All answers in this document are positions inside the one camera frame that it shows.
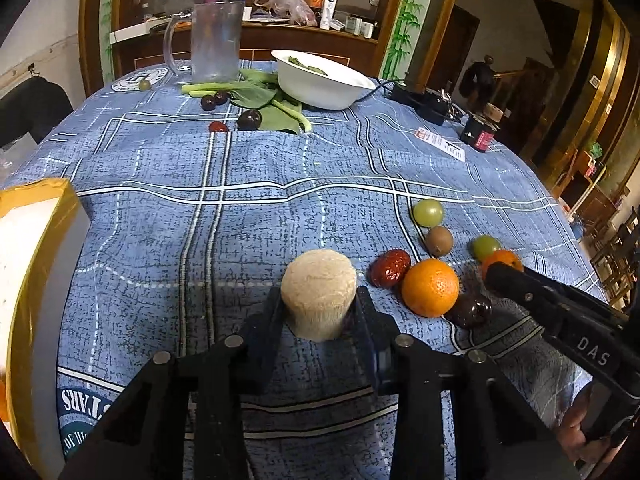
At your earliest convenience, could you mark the large orange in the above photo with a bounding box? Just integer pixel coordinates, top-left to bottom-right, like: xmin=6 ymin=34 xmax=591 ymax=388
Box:
xmin=400 ymin=259 xmax=460 ymax=318

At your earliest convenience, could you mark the brown kiwi fruit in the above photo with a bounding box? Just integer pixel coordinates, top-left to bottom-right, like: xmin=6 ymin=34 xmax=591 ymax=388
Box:
xmin=425 ymin=226 xmax=454 ymax=258

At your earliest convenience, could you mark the green grape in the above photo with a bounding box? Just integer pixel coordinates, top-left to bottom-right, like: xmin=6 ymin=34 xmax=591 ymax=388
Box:
xmin=471 ymin=234 xmax=502 ymax=262
xmin=412 ymin=198 xmax=444 ymax=229

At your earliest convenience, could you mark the person's right hand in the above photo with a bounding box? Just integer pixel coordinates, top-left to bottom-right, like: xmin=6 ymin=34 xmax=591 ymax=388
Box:
xmin=554 ymin=382 xmax=608 ymax=464

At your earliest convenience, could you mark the red jujube date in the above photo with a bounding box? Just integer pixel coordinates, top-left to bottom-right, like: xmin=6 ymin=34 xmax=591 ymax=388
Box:
xmin=368 ymin=249 xmax=411 ymax=288

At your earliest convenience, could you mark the dark plum on table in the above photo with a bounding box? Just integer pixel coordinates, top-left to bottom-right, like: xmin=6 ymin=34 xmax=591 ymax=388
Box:
xmin=444 ymin=294 xmax=492 ymax=330

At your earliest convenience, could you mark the small orange tangerine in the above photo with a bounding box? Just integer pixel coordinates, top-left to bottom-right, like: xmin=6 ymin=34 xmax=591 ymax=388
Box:
xmin=480 ymin=249 xmax=524 ymax=280

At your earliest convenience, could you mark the blue plaid tablecloth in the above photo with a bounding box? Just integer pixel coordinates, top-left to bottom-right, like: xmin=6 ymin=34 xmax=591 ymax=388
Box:
xmin=2 ymin=66 xmax=603 ymax=479

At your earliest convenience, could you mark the white red paper card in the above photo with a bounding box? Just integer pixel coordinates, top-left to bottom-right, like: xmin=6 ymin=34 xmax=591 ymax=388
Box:
xmin=414 ymin=127 xmax=465 ymax=162

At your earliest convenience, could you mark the small red fruit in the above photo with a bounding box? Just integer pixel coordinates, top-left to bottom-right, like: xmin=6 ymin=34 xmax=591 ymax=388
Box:
xmin=208 ymin=120 xmax=229 ymax=132

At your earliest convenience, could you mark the dark plum near vegetables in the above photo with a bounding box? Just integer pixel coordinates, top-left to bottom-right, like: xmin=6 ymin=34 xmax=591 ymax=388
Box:
xmin=236 ymin=110 xmax=262 ymax=131

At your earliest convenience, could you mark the small black red jar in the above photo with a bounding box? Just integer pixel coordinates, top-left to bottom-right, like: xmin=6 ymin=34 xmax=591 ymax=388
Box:
xmin=460 ymin=114 xmax=498 ymax=153

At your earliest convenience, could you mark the black electronic device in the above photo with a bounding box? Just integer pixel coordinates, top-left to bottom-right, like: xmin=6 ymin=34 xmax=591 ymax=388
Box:
xmin=390 ymin=82 xmax=462 ymax=126

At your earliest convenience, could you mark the white foam tray yellow rim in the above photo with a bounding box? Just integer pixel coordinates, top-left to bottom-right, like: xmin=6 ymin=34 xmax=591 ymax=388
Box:
xmin=1 ymin=178 xmax=90 ymax=479

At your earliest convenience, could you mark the dark cherry near mug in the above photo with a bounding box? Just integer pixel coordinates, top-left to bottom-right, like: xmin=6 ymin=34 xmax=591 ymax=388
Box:
xmin=200 ymin=94 xmax=216 ymax=112

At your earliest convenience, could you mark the green leafy vegetable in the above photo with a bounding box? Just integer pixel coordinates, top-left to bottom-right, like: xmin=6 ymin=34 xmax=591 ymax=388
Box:
xmin=180 ymin=68 xmax=312 ymax=133

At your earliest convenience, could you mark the white ceramic bowl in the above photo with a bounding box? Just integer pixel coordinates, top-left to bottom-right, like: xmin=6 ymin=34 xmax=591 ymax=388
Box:
xmin=271 ymin=50 xmax=376 ymax=110

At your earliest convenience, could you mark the wooden sideboard cabinet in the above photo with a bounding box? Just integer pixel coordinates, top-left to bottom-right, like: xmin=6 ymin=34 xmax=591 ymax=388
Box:
xmin=108 ymin=18 xmax=385 ymax=78

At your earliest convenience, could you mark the clear glass mug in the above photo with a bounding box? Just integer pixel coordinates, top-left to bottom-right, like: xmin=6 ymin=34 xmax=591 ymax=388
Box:
xmin=163 ymin=1 xmax=244 ymax=84

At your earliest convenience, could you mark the white tube box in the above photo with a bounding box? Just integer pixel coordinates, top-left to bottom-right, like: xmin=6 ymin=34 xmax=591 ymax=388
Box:
xmin=319 ymin=0 xmax=337 ymax=30

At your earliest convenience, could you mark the pink plastic bag on cabinet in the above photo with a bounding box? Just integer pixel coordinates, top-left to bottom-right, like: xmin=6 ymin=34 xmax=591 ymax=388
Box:
xmin=254 ymin=0 xmax=318 ymax=27

